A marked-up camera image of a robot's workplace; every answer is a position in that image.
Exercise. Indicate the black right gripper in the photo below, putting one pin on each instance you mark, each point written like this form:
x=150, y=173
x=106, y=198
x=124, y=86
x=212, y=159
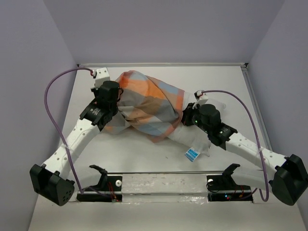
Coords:
x=187, y=112

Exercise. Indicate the white pillow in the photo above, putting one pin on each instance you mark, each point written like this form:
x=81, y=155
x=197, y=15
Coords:
x=192, y=136

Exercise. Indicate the multicolour patchwork pillowcase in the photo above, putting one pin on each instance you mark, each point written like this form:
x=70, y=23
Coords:
x=147, y=104

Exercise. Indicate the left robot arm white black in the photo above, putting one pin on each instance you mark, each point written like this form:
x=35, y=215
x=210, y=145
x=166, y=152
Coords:
x=56, y=179

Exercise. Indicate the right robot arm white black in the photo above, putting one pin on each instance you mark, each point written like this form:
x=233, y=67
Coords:
x=286, y=176

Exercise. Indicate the blue white pillow label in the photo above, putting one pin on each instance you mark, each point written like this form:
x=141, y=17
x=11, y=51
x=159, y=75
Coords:
x=192, y=154

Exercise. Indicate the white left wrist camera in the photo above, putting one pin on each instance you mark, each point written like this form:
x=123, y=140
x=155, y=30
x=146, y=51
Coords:
x=100, y=75

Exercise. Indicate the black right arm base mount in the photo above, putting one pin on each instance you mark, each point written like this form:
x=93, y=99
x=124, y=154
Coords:
x=222, y=187

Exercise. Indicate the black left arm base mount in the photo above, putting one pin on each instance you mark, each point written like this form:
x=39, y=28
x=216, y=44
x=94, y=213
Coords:
x=99, y=186

